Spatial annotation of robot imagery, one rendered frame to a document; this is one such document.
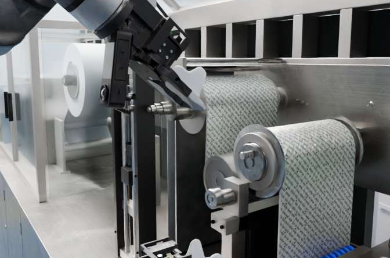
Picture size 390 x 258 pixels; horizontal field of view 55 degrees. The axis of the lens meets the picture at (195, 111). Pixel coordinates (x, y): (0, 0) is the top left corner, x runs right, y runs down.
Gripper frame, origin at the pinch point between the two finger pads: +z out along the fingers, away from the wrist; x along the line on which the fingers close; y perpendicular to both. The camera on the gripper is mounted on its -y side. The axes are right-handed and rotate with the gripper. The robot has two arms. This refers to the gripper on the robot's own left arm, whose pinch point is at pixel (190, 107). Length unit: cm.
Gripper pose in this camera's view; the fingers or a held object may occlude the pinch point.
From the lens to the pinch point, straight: 64.2
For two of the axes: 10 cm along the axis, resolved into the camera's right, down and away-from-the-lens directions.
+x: -5.6, -1.1, 8.2
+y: 5.3, -8.1, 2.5
